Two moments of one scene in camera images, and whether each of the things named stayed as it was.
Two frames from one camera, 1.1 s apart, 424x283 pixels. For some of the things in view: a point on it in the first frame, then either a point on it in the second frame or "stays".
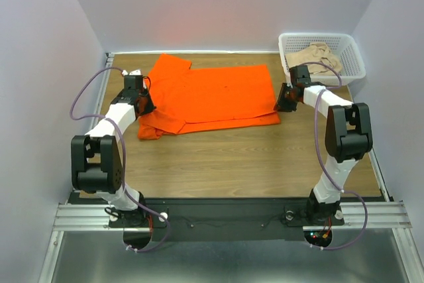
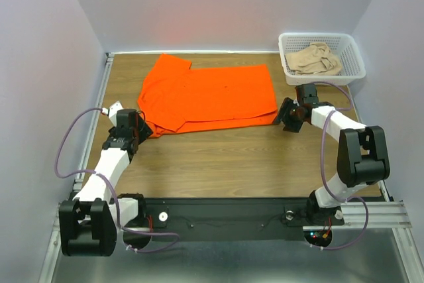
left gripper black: [150, 106] to [144, 130]
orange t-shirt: [195, 100] stays
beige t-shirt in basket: [315, 52] stays
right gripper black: [281, 103] to [289, 125]
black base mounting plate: [224, 218] stays
